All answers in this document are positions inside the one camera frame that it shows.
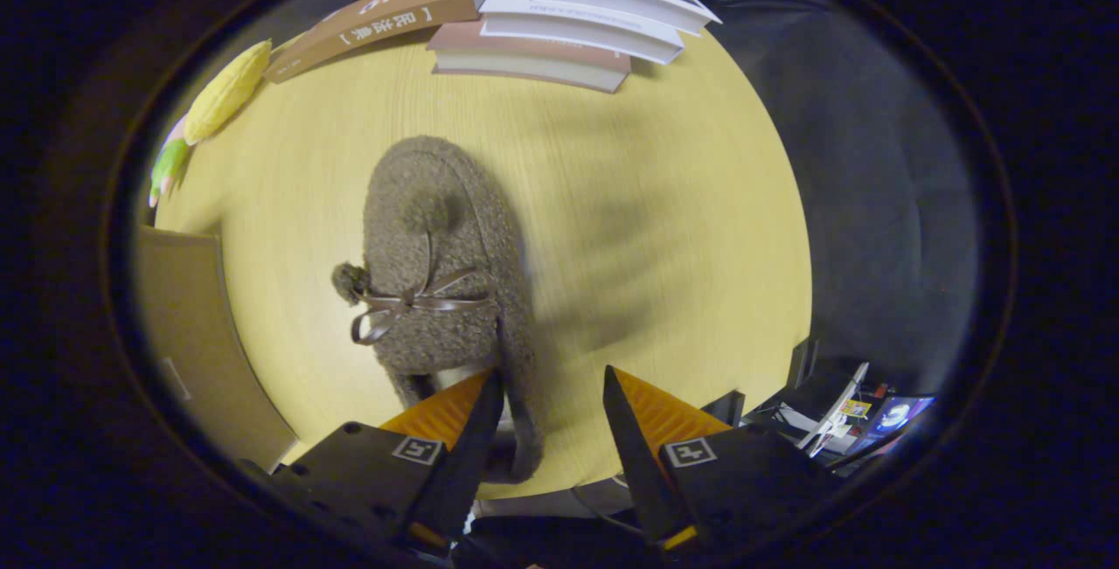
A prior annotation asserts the pink and green plush toy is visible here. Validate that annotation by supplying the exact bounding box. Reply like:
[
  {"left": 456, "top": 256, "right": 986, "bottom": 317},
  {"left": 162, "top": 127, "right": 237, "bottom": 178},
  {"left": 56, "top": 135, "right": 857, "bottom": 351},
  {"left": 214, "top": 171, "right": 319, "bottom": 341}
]
[{"left": 147, "top": 114, "right": 193, "bottom": 209}]

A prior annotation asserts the thick white book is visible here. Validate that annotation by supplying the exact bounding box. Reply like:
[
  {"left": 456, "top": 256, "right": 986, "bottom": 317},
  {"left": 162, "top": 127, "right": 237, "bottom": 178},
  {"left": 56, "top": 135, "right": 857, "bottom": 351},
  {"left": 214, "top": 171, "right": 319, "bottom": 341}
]
[{"left": 478, "top": 0, "right": 685, "bottom": 66}]

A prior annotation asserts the yellow plush toy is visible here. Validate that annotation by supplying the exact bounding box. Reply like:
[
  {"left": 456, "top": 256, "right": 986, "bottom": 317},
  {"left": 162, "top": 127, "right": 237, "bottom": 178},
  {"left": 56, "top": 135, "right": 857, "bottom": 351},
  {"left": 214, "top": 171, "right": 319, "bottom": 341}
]
[{"left": 182, "top": 38, "right": 273, "bottom": 146}]

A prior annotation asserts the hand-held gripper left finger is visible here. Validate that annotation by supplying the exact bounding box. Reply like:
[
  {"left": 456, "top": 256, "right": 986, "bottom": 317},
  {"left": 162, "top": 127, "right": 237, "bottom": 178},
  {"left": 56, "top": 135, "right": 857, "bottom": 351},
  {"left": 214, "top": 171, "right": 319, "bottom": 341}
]
[{"left": 267, "top": 368, "right": 506, "bottom": 552}]

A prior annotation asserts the beige fabric storage box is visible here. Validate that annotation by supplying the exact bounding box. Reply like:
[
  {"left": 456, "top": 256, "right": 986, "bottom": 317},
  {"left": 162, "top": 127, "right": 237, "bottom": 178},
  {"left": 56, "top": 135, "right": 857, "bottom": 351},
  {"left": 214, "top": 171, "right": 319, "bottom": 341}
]
[{"left": 136, "top": 226, "right": 298, "bottom": 472}]

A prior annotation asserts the brown book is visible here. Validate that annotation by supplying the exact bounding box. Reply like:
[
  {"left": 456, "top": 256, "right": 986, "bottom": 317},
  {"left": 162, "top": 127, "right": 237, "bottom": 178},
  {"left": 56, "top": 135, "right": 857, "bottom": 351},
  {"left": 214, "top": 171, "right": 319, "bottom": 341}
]
[{"left": 262, "top": 0, "right": 506, "bottom": 85}]

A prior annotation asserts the dark equipment clutter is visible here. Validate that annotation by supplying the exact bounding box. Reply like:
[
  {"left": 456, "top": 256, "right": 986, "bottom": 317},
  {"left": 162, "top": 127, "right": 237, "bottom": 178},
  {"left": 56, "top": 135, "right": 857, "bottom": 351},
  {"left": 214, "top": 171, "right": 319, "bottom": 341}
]
[{"left": 699, "top": 337, "right": 938, "bottom": 474}]

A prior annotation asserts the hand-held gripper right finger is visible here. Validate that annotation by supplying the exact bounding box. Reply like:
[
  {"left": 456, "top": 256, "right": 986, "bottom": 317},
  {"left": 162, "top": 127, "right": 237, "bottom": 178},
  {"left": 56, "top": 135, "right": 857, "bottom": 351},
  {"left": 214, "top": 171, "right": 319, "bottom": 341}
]
[{"left": 601, "top": 365, "right": 840, "bottom": 552}]

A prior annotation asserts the brown fuzzy shoe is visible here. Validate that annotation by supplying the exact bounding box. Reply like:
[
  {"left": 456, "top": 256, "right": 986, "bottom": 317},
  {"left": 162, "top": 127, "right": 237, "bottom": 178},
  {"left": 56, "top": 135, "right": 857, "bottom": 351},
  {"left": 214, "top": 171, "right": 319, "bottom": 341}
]
[{"left": 330, "top": 135, "right": 545, "bottom": 484}]

